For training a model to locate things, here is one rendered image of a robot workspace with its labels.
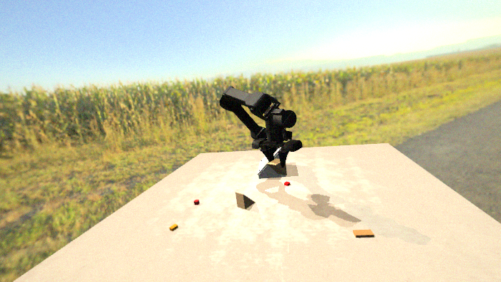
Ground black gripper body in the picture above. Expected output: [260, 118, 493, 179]
[252, 126, 302, 152]

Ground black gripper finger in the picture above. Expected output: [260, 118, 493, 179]
[278, 150, 289, 167]
[260, 147, 274, 162]

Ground brown triangular block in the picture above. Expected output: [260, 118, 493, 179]
[235, 192, 255, 209]

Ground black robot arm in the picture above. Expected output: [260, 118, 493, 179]
[219, 86, 297, 141]

